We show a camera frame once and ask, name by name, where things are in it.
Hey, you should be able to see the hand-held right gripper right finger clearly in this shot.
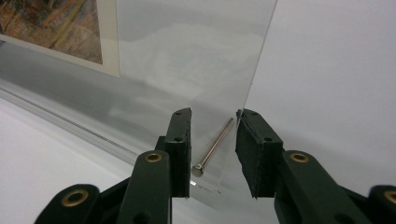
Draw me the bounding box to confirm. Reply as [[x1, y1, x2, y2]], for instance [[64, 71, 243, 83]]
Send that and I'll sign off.
[[234, 107, 372, 224]]

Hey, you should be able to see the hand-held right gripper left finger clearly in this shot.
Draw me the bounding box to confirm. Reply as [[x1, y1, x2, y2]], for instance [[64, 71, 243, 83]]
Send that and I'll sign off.
[[116, 106, 193, 224]]

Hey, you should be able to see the metal standoff pin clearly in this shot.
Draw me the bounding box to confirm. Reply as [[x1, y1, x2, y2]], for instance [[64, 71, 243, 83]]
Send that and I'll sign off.
[[191, 117, 235, 178]]

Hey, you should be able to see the clear acrylic picture frame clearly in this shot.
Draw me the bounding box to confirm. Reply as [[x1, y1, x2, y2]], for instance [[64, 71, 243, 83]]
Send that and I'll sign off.
[[0, 0, 279, 202]]

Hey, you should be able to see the landscape picture with white border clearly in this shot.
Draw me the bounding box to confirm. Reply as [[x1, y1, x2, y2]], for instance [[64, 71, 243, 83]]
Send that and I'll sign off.
[[0, 0, 121, 78]]

